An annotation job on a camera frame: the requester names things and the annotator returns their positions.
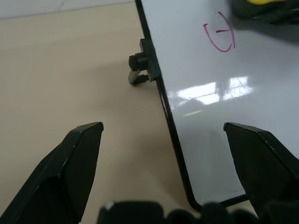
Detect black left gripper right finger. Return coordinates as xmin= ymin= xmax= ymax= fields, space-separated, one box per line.
xmin=223 ymin=121 xmax=299 ymax=220

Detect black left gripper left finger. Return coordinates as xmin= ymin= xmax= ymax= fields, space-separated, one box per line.
xmin=0 ymin=121 xmax=104 ymax=224

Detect yellow and black whiteboard eraser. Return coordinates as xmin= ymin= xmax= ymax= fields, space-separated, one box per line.
xmin=230 ymin=0 xmax=299 ymax=23

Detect black whiteboard stand clamp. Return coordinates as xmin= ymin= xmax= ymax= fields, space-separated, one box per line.
xmin=128 ymin=38 xmax=160 ymax=86

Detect white whiteboard with black frame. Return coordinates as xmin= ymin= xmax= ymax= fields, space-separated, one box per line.
xmin=135 ymin=0 xmax=299 ymax=213

